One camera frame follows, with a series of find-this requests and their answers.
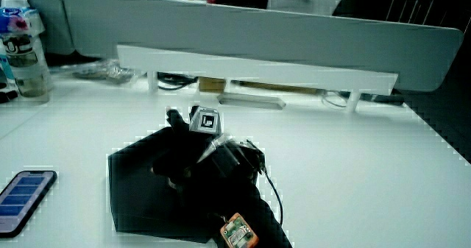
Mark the person's right hand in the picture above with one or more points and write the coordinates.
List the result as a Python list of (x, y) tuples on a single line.
[(217, 159)]

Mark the person's right forearm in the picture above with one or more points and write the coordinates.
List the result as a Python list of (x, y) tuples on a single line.
[(239, 204)]

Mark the flat silver device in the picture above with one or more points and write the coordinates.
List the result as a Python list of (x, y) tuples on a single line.
[(250, 101)]

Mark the brown cardboard box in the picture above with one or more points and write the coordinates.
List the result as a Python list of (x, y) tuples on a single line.
[(211, 84)]

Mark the orange circuit board module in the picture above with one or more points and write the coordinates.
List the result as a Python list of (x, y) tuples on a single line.
[(238, 232)]

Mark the long brown wooden strip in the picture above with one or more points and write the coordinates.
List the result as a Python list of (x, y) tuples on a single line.
[(276, 87)]

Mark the white monitor riser shelf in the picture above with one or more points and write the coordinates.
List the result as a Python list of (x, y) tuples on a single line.
[(257, 69)]

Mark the crumpled plastic bag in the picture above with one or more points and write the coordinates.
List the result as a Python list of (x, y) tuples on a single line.
[(106, 71)]

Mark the long grey partition panel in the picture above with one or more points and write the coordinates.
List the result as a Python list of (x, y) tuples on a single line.
[(294, 34)]

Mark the black smartphone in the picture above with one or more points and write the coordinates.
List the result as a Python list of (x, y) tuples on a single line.
[(22, 200)]

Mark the clear water bottle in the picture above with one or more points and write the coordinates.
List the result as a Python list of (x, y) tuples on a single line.
[(25, 56)]

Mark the small black object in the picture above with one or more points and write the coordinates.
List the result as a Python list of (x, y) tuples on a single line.
[(7, 95)]

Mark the short grey partition panel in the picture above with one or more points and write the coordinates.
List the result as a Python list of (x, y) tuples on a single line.
[(44, 20)]

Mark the metal frame chair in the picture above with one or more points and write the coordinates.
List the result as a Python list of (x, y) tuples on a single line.
[(412, 1)]

